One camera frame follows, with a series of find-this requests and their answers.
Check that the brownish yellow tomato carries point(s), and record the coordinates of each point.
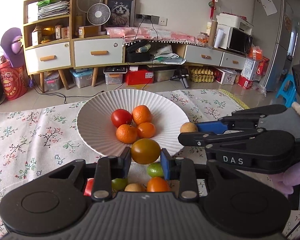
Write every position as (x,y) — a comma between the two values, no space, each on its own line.
(145,151)

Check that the yellow egg cartons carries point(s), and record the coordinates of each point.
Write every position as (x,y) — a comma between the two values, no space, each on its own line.
(202,75)

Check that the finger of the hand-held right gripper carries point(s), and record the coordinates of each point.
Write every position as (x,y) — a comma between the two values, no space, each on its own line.
(210,126)
(192,138)

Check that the orange packets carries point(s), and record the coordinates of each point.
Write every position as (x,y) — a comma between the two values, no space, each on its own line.
(255,52)

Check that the black case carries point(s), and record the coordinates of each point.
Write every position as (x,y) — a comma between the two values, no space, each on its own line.
(138,56)

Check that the orange mandarin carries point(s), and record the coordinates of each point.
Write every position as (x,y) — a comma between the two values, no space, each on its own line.
(126,133)
(142,114)

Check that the pile of papers and cloth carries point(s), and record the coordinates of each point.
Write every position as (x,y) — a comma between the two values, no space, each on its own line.
(168,55)

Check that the framed cat picture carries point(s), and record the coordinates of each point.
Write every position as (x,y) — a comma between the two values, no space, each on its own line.
(120,11)

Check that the light green tomato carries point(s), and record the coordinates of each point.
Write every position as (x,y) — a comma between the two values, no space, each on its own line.
(154,170)

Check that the small red box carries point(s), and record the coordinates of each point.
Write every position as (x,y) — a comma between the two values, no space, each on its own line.
(245,82)

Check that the clear bin blue lid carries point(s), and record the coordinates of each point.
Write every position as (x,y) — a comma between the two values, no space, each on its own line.
(81,78)

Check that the black handheld device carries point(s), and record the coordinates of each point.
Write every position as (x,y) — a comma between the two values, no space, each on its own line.
(182,76)

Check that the brown cardboard tube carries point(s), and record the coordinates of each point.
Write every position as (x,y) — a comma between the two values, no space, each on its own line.
(212,30)

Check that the wall socket strip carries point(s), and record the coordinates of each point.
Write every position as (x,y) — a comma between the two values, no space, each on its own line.
(162,20)

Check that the small cardboard box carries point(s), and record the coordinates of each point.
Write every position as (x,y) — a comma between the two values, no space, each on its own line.
(88,31)

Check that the white patterned box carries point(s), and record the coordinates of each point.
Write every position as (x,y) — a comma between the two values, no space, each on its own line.
(227,76)

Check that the black microwave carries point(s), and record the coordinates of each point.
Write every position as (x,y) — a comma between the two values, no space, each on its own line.
(238,40)

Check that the low wooden console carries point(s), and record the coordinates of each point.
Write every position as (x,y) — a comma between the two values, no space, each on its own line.
(181,51)

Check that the glass jar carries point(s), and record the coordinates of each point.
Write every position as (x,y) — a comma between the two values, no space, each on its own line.
(202,38)

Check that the purple toy figure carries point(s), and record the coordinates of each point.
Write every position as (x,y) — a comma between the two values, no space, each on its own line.
(12,45)

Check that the white ribbed plate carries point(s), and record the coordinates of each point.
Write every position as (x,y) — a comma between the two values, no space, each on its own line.
(97,125)

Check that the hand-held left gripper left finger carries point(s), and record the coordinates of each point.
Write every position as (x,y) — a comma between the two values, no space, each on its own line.
(127,158)

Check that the white cabinet drawer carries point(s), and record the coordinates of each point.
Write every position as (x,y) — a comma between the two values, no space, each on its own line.
(85,47)
(35,52)

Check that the tan longan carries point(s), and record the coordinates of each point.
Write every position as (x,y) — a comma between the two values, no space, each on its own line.
(134,188)
(188,128)

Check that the clear storage bin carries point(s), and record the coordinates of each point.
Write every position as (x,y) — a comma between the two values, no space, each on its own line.
(52,82)

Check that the dark green tomato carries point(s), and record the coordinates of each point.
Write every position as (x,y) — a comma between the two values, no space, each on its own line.
(119,183)

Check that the grey fridge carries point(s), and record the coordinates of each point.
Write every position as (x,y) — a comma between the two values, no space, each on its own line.
(272,42)

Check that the stack of papers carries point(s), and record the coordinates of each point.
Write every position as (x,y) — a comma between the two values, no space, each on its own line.
(53,8)

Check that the red tomato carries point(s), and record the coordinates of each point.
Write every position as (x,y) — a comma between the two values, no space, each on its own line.
(121,117)
(88,187)

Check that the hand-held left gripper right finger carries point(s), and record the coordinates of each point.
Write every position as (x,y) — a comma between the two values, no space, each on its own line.
(165,163)

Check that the white paper roll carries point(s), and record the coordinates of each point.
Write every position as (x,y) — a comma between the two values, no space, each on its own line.
(218,38)

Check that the white and red carton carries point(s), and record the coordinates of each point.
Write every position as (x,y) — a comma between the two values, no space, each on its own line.
(252,68)

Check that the pink patterned cloth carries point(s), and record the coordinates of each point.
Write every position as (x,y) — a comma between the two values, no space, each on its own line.
(165,35)

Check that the blue plastic stool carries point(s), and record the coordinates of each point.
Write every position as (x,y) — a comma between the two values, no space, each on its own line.
(287,87)

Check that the clear bin black lid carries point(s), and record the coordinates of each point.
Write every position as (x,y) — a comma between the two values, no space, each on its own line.
(115,76)

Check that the floral tablecloth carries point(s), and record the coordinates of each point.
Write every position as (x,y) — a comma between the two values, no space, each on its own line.
(27,142)

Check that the red round drum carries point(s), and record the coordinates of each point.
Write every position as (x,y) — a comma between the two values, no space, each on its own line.
(11,82)

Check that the white printer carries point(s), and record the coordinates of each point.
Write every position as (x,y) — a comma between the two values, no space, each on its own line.
(232,21)

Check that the orange cherry tomato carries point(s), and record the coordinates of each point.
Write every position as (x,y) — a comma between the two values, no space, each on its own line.
(158,185)
(147,130)

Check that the wooden cabinet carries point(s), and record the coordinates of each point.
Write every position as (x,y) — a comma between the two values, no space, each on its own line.
(71,10)

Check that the white console drawer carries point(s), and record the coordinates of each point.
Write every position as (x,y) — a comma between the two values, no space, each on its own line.
(227,58)
(192,52)

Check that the small white fan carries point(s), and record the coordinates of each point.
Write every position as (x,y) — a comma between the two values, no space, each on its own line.
(98,15)

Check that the person's right hand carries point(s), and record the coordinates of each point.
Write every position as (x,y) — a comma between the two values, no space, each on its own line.
(290,180)

